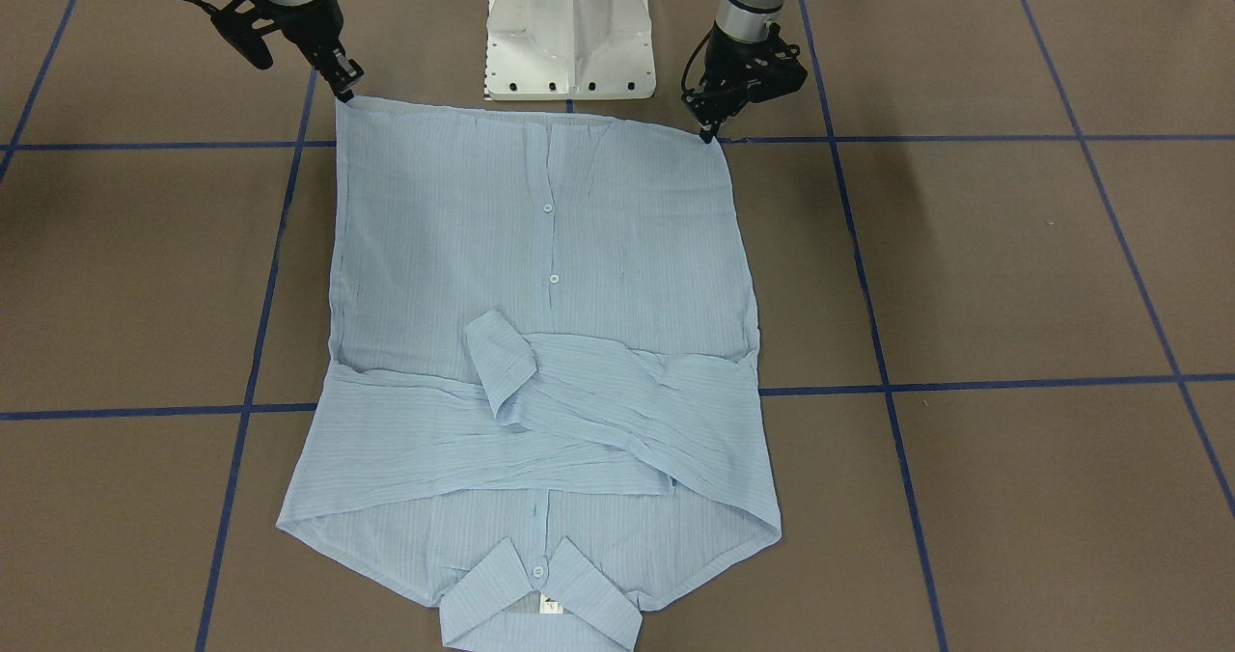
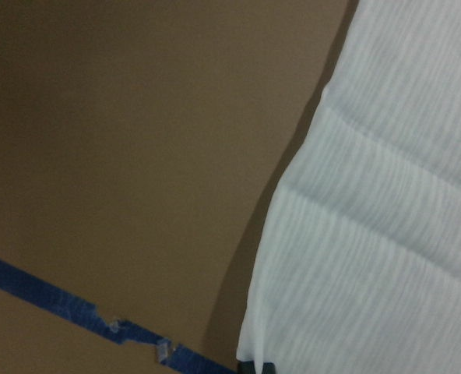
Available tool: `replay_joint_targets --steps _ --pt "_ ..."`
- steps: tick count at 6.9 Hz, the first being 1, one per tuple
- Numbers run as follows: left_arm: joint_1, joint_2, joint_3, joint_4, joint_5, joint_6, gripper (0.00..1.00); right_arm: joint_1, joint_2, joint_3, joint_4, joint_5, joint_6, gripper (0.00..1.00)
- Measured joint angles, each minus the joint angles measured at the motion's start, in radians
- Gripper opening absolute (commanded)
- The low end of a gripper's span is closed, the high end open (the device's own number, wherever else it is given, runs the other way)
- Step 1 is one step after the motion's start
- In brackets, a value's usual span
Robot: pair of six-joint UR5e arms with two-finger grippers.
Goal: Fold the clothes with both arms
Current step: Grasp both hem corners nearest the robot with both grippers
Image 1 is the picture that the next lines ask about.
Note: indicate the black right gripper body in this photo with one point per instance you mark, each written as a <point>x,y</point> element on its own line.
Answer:
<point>311,25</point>

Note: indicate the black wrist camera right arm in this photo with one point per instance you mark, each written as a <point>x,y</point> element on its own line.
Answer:
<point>244,24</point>

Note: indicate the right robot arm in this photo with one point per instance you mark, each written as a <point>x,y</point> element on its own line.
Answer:
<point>314,27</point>

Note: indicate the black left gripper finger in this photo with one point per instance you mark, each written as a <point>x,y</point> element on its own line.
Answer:
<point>709,128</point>
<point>704,101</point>

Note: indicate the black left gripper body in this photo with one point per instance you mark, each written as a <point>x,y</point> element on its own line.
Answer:
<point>730,58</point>

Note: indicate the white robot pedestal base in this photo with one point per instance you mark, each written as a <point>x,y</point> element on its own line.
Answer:
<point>582,50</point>

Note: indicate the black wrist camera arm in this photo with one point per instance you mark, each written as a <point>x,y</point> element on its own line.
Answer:
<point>774,71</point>
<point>244,24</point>

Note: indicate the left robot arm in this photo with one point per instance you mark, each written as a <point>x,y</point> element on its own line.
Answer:
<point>743,20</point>

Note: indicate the light blue striped shirt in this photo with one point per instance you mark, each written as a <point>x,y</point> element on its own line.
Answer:
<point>540,414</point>

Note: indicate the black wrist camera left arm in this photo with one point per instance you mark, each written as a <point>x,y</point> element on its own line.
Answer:
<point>774,71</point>

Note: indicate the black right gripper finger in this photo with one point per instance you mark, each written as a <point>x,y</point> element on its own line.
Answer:
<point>338,55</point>
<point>341,77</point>

